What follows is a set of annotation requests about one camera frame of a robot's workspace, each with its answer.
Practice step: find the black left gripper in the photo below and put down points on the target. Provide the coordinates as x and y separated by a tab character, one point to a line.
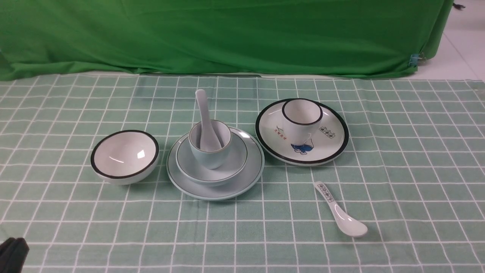
13	253

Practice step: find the plain white ceramic spoon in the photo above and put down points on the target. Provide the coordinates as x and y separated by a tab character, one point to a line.
209	141

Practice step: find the pale blue cup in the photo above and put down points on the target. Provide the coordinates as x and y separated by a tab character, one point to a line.
211	159

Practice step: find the white bowl black rim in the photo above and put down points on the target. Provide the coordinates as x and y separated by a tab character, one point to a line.
125	157

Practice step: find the pale blue bowl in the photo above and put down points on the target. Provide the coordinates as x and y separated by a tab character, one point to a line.
196	172

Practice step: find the green backdrop cloth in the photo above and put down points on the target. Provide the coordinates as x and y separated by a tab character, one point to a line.
340	38

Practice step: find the pale blue plate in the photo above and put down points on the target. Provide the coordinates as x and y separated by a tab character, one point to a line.
235	186

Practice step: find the white plate black rim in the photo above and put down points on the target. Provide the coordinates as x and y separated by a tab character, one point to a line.
326	144

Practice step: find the white cup black rim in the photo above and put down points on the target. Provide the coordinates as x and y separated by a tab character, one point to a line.
301	118

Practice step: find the white spoon with print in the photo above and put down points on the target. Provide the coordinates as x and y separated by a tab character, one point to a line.
348	225

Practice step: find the green checkered tablecloth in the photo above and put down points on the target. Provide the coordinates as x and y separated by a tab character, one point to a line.
412	172

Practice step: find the blue clip on backdrop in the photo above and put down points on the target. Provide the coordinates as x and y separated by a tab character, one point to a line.
414	60

